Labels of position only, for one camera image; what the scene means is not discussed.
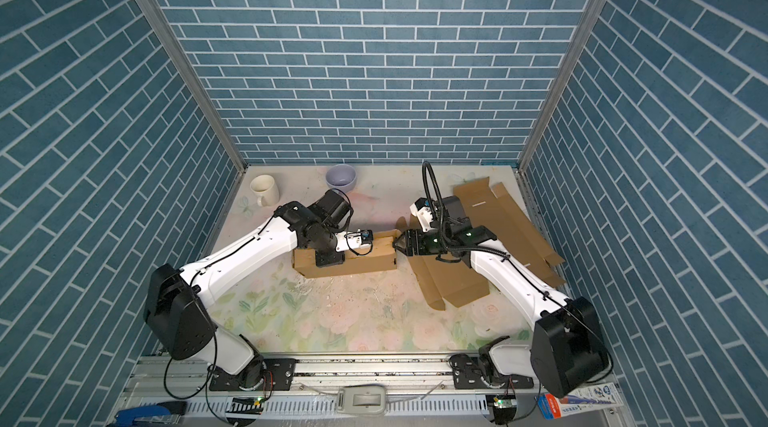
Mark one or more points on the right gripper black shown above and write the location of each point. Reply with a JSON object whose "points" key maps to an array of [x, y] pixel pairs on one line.
{"points": [[418, 246]]}

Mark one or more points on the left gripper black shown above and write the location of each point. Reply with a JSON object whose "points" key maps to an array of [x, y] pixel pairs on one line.
{"points": [[329, 259]]}

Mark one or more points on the brown cardboard box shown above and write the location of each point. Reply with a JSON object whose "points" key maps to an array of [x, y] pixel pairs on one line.
{"points": [[382, 258]]}

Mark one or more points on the brown cardboard sheet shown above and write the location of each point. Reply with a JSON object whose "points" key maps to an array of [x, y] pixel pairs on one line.
{"points": [[493, 206], [447, 283]]}

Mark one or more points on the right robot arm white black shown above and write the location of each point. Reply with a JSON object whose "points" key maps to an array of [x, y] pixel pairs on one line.
{"points": [[567, 348]]}

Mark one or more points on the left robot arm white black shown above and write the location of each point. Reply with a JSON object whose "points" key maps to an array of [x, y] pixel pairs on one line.
{"points": [[178, 299]]}

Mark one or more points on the lavender speckled ceramic cup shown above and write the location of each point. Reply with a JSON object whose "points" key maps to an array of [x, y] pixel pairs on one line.
{"points": [[342, 177]]}

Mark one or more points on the white ceramic mug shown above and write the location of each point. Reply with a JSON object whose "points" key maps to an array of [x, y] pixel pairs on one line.
{"points": [[266, 190]]}

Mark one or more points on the small green circuit board right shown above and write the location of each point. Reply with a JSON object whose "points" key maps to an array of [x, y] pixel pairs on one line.
{"points": [[501, 402]]}

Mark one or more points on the white red blue carton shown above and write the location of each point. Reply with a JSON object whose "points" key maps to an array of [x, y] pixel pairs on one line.
{"points": [[581, 400]]}

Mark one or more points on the blue tool at bottom left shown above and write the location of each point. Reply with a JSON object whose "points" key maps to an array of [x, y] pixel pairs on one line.
{"points": [[169, 413]]}

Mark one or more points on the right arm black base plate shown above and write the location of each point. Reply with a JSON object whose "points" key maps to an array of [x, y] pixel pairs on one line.
{"points": [[477, 372]]}

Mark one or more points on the aluminium mounting rail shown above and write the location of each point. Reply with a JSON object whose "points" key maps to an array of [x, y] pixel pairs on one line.
{"points": [[402, 373]]}

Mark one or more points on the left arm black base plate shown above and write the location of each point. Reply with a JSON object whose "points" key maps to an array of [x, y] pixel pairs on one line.
{"points": [[267, 375]]}

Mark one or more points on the grey plastic handle clamp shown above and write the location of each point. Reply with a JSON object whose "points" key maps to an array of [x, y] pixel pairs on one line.
{"points": [[362, 400]]}

